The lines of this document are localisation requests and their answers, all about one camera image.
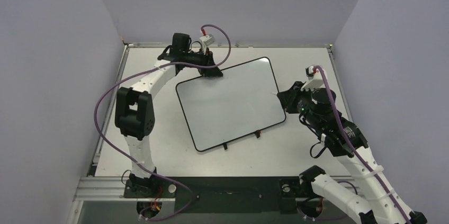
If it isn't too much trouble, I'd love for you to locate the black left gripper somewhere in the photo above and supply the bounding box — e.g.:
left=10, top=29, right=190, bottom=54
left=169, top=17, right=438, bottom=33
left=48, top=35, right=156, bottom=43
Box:
left=183, top=48, right=223, bottom=78

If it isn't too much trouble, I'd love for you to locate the white whiteboard black frame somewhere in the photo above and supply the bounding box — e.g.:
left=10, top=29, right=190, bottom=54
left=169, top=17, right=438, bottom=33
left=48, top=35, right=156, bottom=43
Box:
left=176, top=57, right=286, bottom=152

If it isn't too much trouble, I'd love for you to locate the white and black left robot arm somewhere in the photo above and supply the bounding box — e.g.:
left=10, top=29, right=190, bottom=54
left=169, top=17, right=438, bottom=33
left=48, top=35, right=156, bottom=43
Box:
left=114, top=33, right=223, bottom=198

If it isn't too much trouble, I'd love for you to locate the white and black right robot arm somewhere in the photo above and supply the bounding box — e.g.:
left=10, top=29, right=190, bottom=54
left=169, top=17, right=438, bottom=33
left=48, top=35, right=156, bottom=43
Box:
left=276, top=82, right=428, bottom=223

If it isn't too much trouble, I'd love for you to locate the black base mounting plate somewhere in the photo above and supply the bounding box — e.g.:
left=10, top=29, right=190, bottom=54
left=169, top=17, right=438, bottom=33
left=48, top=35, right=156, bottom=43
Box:
left=123, top=176, right=324, bottom=218

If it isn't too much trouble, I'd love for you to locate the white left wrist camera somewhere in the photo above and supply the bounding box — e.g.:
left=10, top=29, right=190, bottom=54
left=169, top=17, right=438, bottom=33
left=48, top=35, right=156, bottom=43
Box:
left=199, top=34, right=215, bottom=55

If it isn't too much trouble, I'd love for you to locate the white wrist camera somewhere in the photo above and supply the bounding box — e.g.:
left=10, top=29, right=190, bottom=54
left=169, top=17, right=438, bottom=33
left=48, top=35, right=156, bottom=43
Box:
left=199, top=34, right=215, bottom=55
left=300, top=65, right=327, bottom=92

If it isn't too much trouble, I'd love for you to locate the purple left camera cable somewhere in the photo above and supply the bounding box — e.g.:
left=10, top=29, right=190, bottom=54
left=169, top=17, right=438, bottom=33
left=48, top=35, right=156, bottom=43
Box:
left=93, top=24, right=232, bottom=222

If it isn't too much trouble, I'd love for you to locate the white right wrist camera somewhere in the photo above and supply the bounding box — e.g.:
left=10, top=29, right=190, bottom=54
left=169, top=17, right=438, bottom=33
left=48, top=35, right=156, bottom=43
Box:
left=300, top=65, right=327, bottom=92

